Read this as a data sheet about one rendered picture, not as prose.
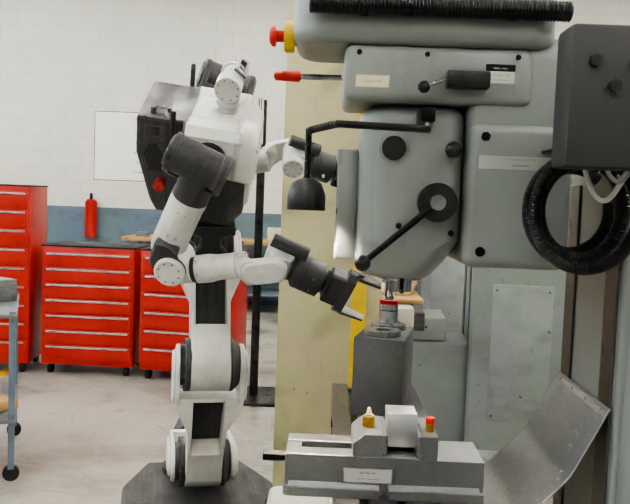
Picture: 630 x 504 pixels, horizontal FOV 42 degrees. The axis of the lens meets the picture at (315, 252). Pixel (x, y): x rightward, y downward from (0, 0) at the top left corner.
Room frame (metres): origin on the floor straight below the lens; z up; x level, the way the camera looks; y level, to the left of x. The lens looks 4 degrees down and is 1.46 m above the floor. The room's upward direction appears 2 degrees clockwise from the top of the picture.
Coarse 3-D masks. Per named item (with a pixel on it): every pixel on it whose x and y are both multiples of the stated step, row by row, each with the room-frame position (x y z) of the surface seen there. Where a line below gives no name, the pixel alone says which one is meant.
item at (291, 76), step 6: (276, 72) 1.67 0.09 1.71; (282, 72) 1.67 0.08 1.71; (288, 72) 1.67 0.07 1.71; (294, 72) 1.67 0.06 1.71; (300, 72) 1.67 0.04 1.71; (276, 78) 1.67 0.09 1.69; (282, 78) 1.67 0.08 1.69; (288, 78) 1.67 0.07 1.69; (294, 78) 1.67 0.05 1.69; (300, 78) 1.67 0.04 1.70; (306, 78) 1.67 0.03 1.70; (312, 78) 1.67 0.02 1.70; (318, 78) 1.67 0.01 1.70; (324, 78) 1.67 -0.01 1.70; (330, 78) 1.67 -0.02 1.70; (336, 78) 1.67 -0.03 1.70; (342, 78) 1.67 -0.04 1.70
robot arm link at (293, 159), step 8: (296, 136) 2.39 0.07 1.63; (288, 144) 2.40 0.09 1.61; (296, 144) 2.39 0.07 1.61; (304, 144) 2.39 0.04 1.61; (312, 144) 2.40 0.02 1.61; (288, 152) 2.40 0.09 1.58; (296, 152) 2.40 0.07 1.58; (304, 152) 2.42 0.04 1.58; (312, 152) 2.41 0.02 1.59; (320, 152) 2.43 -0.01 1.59; (288, 160) 2.37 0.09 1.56; (296, 160) 2.37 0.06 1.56; (312, 160) 2.41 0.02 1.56; (320, 160) 2.41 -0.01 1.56; (288, 168) 2.39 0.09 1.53; (296, 168) 2.39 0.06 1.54; (312, 168) 2.41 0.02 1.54; (320, 168) 2.41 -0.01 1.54; (288, 176) 2.40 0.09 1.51; (296, 176) 2.40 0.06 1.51; (312, 176) 2.43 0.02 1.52
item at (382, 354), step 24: (360, 336) 1.91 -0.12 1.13; (384, 336) 1.90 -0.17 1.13; (408, 336) 1.96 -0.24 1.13; (360, 360) 1.89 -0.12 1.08; (384, 360) 1.88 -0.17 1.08; (408, 360) 1.98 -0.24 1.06; (360, 384) 1.89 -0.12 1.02; (384, 384) 1.88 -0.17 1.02; (408, 384) 2.01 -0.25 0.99; (360, 408) 1.89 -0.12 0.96; (384, 408) 1.88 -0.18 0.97
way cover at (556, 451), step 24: (552, 384) 1.72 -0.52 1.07; (576, 384) 1.60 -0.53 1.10; (552, 408) 1.65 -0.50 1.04; (576, 408) 1.54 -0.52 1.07; (600, 408) 1.44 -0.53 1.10; (528, 432) 1.70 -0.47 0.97; (552, 432) 1.59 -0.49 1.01; (576, 432) 1.49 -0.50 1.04; (504, 456) 1.69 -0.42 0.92; (528, 456) 1.61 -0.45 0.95; (552, 456) 1.52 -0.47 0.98; (576, 456) 1.43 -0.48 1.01; (504, 480) 1.60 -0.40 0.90; (528, 480) 1.52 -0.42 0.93; (552, 480) 1.45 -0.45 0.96
